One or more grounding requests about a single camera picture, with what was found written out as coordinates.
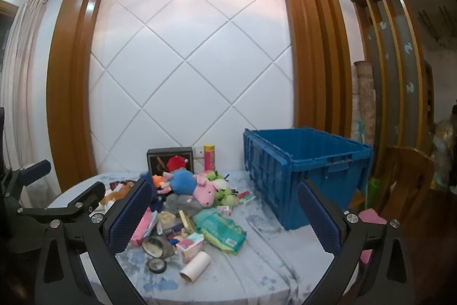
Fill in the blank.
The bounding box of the large grey tape roll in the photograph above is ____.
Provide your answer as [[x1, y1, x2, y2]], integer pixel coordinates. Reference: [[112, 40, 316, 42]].
[[142, 235, 175, 259]]

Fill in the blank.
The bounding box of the teal cloth bundle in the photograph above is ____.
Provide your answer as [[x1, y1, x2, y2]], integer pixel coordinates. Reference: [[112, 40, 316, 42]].
[[195, 209, 218, 224]]

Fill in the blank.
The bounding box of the green plush toy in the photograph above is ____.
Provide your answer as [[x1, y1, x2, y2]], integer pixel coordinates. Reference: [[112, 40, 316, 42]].
[[205, 170, 229, 184], [214, 189, 238, 207]]

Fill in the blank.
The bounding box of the wooden slat partition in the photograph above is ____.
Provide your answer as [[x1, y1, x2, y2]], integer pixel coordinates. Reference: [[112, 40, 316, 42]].
[[350, 0, 434, 163]]

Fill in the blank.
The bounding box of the small black tape roll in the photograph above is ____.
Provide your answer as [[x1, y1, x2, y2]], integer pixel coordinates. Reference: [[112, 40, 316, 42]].
[[147, 258, 167, 274]]

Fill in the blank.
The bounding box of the grey plush toy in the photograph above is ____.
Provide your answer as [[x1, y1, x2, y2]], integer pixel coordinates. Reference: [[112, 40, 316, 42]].
[[165, 194, 204, 216]]

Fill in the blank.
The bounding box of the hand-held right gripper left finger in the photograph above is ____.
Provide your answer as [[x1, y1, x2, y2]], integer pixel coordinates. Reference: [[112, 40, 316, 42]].
[[35, 179, 155, 305]]

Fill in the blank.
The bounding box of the brown plush toy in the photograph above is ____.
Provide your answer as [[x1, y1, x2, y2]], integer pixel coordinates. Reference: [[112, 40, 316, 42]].
[[100, 184, 134, 204]]

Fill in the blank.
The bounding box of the green diaper pack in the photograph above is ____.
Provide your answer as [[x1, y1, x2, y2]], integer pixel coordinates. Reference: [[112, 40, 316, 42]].
[[193, 210, 248, 254]]

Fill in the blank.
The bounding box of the red plush toy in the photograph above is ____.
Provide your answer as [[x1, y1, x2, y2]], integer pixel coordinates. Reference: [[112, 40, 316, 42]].
[[166, 155, 190, 172]]

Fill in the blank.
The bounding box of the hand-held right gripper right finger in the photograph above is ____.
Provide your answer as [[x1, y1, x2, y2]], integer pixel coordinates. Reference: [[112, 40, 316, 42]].
[[297, 179, 416, 305]]

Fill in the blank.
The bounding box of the blue and white box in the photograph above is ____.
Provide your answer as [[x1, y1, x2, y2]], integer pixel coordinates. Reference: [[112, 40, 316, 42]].
[[159, 223, 184, 238]]

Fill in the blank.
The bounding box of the pink cloth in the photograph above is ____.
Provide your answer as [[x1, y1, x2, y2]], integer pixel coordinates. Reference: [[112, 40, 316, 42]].
[[359, 210, 388, 264]]

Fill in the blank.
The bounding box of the dark blue plush toy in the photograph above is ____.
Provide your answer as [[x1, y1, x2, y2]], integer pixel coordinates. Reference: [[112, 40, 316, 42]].
[[139, 171, 168, 213]]

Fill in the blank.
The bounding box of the white paper roll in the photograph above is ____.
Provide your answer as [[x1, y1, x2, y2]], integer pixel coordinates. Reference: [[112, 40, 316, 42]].
[[179, 251, 211, 283]]

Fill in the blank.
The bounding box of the yellow can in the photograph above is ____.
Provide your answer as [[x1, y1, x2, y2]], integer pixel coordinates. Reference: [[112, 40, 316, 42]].
[[203, 144, 217, 172]]

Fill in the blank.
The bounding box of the blue plastic crate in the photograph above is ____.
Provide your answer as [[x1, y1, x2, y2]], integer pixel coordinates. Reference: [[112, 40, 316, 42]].
[[243, 127, 374, 230]]

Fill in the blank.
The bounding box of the pink tissue box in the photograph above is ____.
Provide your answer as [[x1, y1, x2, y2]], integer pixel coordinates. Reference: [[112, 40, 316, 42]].
[[175, 233, 205, 264]]

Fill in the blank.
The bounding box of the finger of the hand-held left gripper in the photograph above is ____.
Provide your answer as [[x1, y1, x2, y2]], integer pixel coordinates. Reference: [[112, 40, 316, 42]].
[[16, 181, 106, 220], [7, 159, 51, 198]]

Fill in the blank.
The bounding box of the pink pig plush toy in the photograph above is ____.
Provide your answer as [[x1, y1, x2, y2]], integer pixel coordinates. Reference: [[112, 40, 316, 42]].
[[162, 169, 218, 208]]

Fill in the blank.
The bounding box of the white curtain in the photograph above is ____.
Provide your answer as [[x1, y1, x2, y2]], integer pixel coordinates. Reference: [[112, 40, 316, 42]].
[[0, 0, 49, 170]]

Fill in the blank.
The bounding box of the wooden chair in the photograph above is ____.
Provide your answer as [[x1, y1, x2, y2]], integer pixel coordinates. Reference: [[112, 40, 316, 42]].
[[371, 146, 434, 220]]

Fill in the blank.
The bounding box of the pink packet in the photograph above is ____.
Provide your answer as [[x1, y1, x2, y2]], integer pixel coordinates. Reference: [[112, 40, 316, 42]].
[[130, 210, 158, 246]]

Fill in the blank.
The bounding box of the black box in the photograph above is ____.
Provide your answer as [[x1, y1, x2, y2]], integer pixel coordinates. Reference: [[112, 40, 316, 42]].
[[146, 147, 194, 180]]

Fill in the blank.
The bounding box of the wooden wall frame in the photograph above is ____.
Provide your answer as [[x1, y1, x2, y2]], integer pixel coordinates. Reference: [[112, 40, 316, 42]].
[[46, 0, 354, 191]]

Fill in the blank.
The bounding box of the cream flat box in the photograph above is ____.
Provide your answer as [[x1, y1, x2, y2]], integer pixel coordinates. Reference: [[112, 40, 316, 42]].
[[179, 210, 196, 234]]

